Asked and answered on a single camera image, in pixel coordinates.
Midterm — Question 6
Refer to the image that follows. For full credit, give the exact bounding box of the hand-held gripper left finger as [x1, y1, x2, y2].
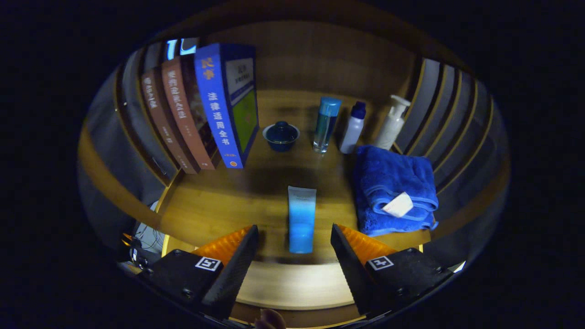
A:
[137, 224, 260, 321]

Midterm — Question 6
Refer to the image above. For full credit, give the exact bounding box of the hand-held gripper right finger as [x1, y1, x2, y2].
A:
[330, 223, 457, 319]

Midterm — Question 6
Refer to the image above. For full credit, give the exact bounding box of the blue cosmetic tube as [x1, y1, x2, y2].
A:
[287, 186, 317, 254]

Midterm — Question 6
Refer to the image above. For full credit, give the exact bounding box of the wooden countertop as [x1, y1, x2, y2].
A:
[155, 89, 432, 312]

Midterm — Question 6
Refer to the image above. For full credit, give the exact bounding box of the wooden cabinet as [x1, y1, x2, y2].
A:
[77, 21, 510, 329]

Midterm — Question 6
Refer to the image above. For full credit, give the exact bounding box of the folded blue towel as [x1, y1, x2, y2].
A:
[352, 145, 439, 237]

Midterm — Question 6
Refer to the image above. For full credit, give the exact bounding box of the white bottle with blue cap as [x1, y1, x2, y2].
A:
[339, 101, 367, 154]

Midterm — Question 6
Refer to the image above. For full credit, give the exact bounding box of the dark blue lidded teacup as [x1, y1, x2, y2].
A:
[262, 121, 301, 152]

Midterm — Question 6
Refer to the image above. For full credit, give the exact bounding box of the white pump bottle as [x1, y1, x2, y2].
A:
[376, 95, 411, 150]

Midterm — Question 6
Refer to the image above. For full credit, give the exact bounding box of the teal clear bottle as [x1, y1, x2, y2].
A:
[313, 96, 342, 154]

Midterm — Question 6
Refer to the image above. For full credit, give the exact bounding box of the blue book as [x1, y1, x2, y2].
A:
[194, 43, 260, 169]

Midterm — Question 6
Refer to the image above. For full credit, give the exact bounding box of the thick brown book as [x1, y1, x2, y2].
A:
[161, 56, 219, 171]

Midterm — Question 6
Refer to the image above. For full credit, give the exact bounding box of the thin brown book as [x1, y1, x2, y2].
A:
[140, 68, 200, 175]

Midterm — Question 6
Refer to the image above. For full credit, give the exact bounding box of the tangle of cables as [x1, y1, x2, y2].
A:
[122, 221, 161, 266]

